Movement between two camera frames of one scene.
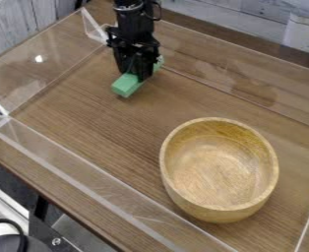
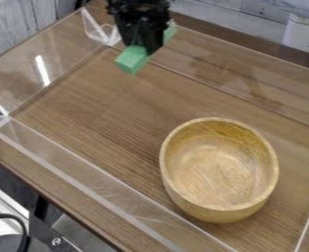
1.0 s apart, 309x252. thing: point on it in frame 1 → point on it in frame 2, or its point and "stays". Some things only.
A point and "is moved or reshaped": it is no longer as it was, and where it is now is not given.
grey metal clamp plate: x=45 y=233 stays
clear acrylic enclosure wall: x=205 y=162 stays
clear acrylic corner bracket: x=94 y=30 stays
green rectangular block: x=128 y=83 is moved or reshaped
